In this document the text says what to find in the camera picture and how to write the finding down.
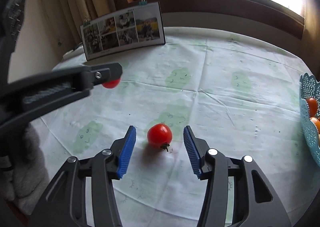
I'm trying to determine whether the small smooth orange tangerine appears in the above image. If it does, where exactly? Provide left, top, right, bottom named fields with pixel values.
left=306, top=98, right=318, bottom=117

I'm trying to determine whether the red cherry tomato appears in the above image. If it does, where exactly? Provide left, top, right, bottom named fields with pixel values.
left=147, top=123, right=172, bottom=151
left=101, top=79, right=121, bottom=89

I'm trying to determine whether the photo collage board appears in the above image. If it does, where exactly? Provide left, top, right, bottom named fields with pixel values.
left=80, top=2, right=165, bottom=61

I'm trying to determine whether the dark wooden window frame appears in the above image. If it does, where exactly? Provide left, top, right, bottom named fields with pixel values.
left=128, top=0, right=305, bottom=39

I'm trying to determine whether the grey gloved left hand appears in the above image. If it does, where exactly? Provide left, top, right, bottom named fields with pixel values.
left=1, top=124, right=49, bottom=215

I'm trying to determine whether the green binder clip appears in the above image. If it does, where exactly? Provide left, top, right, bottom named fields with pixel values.
left=138, top=0, right=148, bottom=6
left=82, top=19, right=91, bottom=27

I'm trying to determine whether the green binder clip left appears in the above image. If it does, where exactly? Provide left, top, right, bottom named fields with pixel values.
left=82, top=19, right=91, bottom=27

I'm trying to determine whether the light blue lattice basket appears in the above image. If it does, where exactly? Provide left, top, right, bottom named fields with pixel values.
left=299, top=73, right=319, bottom=166

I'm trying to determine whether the green binder clip right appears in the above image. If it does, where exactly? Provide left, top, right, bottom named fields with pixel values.
left=138, top=0, right=148, bottom=6

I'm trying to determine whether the orange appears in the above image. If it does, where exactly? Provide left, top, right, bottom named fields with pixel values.
left=310, top=116, right=320, bottom=134

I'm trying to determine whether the white green patterned tablecloth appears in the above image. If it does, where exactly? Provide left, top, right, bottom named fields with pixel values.
left=33, top=28, right=319, bottom=226

